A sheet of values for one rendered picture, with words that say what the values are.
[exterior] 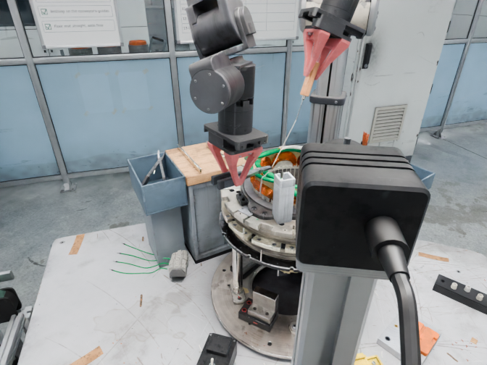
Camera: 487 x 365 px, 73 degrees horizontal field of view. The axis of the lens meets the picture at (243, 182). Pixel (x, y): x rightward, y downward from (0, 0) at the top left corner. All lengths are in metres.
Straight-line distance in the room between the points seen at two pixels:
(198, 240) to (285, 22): 2.35
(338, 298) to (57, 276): 0.96
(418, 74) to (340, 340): 3.11
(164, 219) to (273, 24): 2.32
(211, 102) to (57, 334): 0.67
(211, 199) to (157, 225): 0.16
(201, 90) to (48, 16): 2.40
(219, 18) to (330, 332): 0.42
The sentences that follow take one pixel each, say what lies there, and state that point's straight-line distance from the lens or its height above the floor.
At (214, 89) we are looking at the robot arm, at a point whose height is 1.35.
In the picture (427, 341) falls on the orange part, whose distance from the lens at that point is 0.88.
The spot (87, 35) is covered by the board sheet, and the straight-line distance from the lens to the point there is 2.78.
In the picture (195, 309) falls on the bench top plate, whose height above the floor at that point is 0.78.
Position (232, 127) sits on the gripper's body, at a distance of 0.52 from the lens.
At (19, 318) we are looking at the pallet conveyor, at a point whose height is 0.69.
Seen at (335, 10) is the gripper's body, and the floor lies 1.43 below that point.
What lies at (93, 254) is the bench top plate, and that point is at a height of 0.78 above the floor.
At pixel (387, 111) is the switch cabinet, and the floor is 0.59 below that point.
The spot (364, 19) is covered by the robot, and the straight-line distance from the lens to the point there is 1.04.
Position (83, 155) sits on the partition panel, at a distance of 3.07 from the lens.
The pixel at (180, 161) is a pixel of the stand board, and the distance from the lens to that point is 0.90.
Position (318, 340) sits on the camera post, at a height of 1.30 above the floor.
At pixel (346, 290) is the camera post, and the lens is 0.16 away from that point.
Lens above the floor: 1.45
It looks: 30 degrees down
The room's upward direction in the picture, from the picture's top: straight up
